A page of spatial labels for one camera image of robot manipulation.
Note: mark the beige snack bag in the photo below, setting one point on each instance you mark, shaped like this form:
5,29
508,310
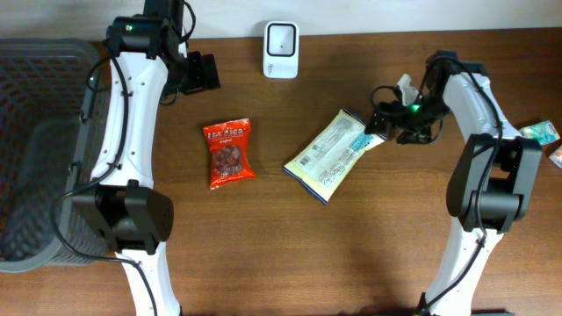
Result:
331,155

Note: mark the green tissue pack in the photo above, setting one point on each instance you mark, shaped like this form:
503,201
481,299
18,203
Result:
544,132

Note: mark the grey plastic mesh basket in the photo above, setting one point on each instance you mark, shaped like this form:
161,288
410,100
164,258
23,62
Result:
52,129

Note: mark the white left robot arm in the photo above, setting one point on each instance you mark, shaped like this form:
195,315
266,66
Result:
150,67

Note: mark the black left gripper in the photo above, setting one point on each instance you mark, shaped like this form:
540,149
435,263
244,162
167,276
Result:
205,73

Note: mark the red snack package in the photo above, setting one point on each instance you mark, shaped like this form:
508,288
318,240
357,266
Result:
228,146

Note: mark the white barcode scanner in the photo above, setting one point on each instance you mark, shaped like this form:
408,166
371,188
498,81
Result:
281,50

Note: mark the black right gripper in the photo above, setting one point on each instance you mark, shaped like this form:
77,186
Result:
385,116

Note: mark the orange tissue pack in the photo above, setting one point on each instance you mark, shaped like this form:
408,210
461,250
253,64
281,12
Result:
556,157

